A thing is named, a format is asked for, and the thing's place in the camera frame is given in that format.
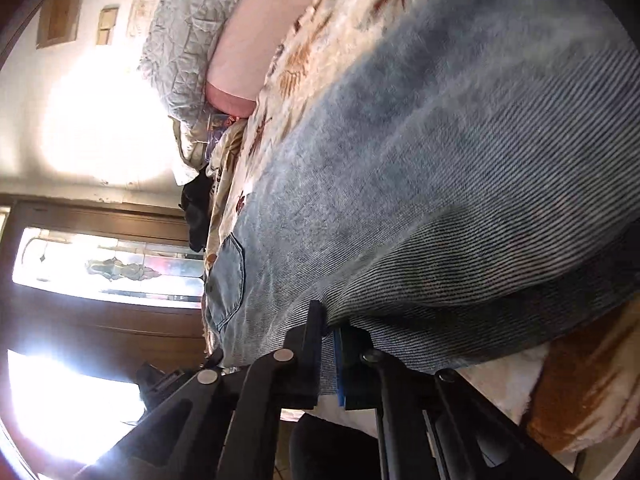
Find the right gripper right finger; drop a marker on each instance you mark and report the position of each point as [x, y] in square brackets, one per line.
[355, 377]

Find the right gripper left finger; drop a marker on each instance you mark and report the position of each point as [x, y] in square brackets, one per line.
[301, 389]

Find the blue denim pants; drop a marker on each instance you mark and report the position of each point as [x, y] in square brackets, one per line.
[467, 190]

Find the black cloth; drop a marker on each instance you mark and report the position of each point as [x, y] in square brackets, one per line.
[194, 202]

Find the brown wooden door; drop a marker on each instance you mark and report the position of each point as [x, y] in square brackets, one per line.
[102, 339]

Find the leaf print cream blanket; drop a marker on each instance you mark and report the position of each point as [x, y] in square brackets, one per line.
[573, 391]

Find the grey quilted blanket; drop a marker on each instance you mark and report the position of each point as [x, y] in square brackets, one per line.
[175, 56]

